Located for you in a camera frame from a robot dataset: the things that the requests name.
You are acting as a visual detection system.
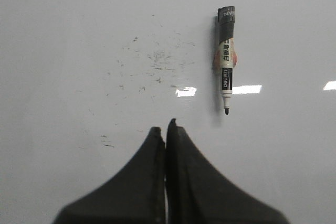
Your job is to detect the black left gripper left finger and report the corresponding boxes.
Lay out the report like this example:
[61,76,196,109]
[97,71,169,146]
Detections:
[54,127,165,223]

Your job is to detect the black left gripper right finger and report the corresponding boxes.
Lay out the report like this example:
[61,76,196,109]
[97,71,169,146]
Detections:
[166,119,289,223]

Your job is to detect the black white whiteboard marker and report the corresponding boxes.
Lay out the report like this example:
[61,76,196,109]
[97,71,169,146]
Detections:
[215,6,237,115]

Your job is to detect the white whiteboard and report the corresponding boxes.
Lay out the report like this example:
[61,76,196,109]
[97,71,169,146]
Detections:
[1,0,335,223]

